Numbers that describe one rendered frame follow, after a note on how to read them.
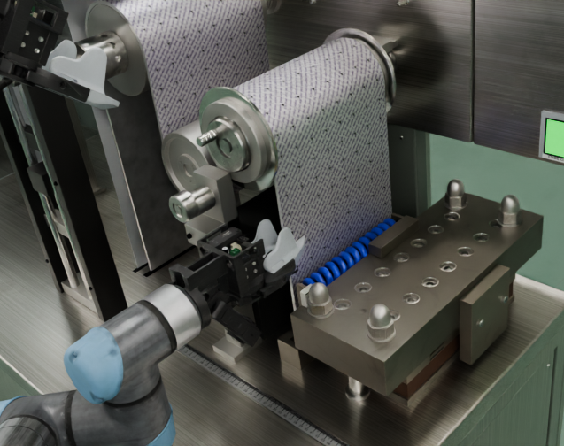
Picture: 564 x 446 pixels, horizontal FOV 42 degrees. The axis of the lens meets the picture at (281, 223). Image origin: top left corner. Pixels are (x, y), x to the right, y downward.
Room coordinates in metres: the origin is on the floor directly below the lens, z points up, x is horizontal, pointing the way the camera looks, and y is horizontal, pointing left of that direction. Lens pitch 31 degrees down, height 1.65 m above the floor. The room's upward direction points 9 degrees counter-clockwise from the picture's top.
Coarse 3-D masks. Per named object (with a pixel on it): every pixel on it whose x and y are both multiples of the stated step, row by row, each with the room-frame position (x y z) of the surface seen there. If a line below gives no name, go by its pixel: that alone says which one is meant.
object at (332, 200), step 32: (384, 128) 0.99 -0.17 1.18; (320, 160) 0.89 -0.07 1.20; (352, 160) 0.94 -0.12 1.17; (384, 160) 0.99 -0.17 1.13; (288, 192) 0.85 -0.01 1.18; (320, 192) 0.89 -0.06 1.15; (352, 192) 0.93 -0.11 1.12; (384, 192) 0.98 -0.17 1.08; (288, 224) 0.84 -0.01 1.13; (320, 224) 0.88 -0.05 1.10; (352, 224) 0.93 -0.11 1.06; (320, 256) 0.88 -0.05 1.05
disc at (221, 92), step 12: (204, 96) 0.92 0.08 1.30; (216, 96) 0.90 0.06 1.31; (228, 96) 0.88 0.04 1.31; (240, 96) 0.86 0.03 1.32; (204, 108) 0.92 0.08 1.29; (252, 108) 0.85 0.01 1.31; (264, 120) 0.84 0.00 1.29; (264, 132) 0.84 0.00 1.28; (276, 156) 0.83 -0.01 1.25; (276, 168) 0.83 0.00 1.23; (264, 180) 0.85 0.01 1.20
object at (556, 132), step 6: (552, 120) 0.88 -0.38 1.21; (552, 126) 0.88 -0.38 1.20; (558, 126) 0.87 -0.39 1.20; (546, 132) 0.89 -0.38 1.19; (552, 132) 0.88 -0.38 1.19; (558, 132) 0.87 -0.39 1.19; (546, 138) 0.89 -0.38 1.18; (552, 138) 0.88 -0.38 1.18; (558, 138) 0.87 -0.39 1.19; (546, 144) 0.89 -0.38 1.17; (552, 144) 0.88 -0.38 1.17; (558, 144) 0.87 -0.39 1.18; (546, 150) 0.88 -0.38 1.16; (552, 150) 0.88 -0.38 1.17; (558, 150) 0.87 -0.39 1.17
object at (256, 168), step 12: (384, 84) 1.00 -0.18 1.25; (216, 108) 0.89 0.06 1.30; (228, 108) 0.87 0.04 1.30; (240, 108) 0.86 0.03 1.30; (204, 120) 0.91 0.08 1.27; (240, 120) 0.85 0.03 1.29; (252, 120) 0.85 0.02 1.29; (204, 132) 0.91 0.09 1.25; (252, 132) 0.84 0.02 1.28; (252, 144) 0.84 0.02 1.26; (264, 144) 0.84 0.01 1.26; (252, 156) 0.84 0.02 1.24; (264, 156) 0.84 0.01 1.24; (252, 168) 0.85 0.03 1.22; (264, 168) 0.84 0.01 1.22; (240, 180) 0.87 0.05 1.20; (252, 180) 0.85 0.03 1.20
